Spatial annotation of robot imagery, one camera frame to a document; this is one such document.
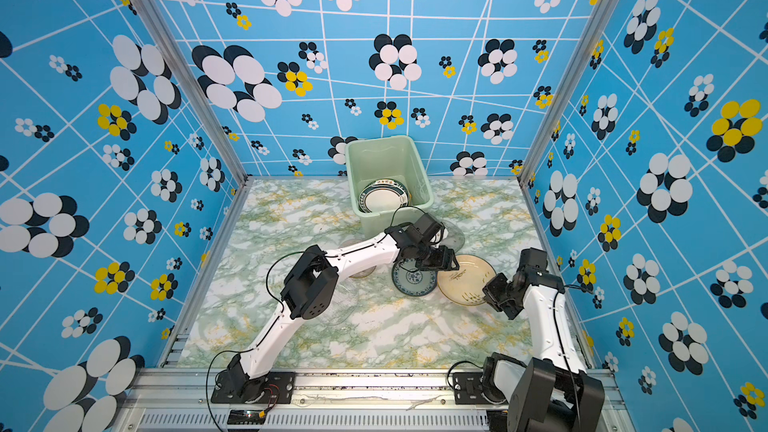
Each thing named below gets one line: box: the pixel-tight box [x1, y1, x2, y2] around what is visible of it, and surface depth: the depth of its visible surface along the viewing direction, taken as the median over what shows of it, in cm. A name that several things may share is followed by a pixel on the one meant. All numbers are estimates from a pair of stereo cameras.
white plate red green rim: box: [358, 178, 410, 213], surface depth 114 cm
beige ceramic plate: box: [436, 254, 496, 306], surface depth 89 cm
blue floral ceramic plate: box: [391, 258, 437, 297], surface depth 93 cm
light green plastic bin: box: [345, 135, 434, 238], surface depth 112 cm
